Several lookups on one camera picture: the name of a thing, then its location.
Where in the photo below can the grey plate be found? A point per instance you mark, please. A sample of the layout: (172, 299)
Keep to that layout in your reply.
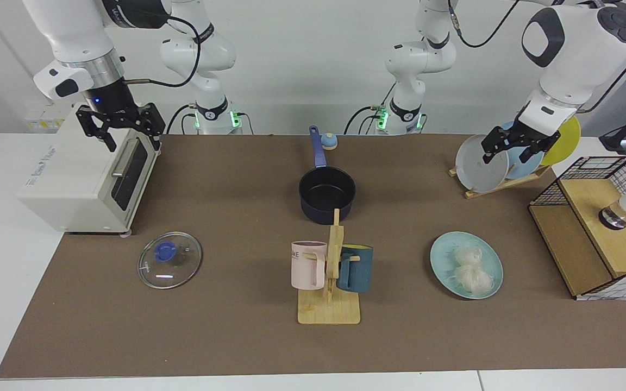
(479, 174)

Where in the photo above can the dark teal cup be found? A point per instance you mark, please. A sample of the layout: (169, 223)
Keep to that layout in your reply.
(359, 271)

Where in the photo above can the glass lid with blue knob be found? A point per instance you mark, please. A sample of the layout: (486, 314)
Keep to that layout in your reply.
(182, 266)

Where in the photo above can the yellow plate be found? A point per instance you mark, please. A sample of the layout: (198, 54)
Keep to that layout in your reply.
(565, 141)

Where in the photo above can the pink cup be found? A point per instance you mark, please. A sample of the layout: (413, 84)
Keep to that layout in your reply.
(307, 269)

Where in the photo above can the brown table cloth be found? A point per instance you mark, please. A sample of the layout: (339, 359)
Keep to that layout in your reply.
(182, 336)

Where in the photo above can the white vermicelli bundle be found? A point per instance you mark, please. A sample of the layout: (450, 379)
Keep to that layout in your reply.
(473, 269)

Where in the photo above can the white wall socket box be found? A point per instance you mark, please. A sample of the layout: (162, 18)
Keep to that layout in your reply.
(47, 119)

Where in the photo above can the blue plate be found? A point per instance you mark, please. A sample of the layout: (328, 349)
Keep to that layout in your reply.
(519, 169)

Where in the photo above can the pale green plate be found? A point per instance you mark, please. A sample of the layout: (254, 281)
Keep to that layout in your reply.
(446, 255)

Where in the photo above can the pale toaster oven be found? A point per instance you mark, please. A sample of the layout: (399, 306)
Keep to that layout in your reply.
(74, 179)

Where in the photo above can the wooden plate rack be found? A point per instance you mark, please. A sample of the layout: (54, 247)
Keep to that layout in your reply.
(487, 191)

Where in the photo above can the wooden cup stand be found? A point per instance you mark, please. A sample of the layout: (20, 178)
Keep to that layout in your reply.
(329, 312)

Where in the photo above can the small blue round thing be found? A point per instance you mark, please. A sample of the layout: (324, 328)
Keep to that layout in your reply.
(329, 142)

